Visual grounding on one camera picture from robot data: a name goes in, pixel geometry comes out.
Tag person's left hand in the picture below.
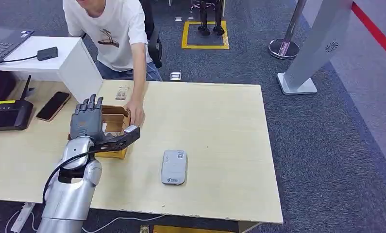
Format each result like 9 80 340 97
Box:
123 100 146 127

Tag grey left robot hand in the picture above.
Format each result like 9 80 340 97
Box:
69 93 114 144

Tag printed card stack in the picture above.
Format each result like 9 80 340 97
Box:
115 85 130 100

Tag wooden compartment card box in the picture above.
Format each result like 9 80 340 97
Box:
67 104 132 160

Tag black smartphone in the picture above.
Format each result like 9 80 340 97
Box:
36 91 72 122

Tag white desk riser shelf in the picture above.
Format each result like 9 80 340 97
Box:
0 36 104 104

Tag grey card reader device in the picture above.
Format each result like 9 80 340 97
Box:
161 150 188 186

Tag person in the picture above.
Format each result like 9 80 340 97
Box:
62 0 163 127

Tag black router with antenna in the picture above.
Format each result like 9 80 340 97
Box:
0 75 34 133

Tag black power adapter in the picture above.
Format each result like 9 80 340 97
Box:
36 46 59 62

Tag yellow floor tape square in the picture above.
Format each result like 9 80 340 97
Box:
181 20 230 50

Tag white power strip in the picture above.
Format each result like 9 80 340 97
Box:
10 202 36 233

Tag black humanoid robot legs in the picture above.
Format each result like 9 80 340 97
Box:
197 0 226 36

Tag grey kiosk stand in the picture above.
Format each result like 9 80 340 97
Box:
277 0 354 96

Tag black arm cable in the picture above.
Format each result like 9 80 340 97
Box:
42 149 99 205

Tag black adapter cable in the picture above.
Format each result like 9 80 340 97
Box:
0 55 38 64

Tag white cable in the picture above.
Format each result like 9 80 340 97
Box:
82 214 166 233

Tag chrome stanchion post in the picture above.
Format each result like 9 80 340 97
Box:
268 0 308 61

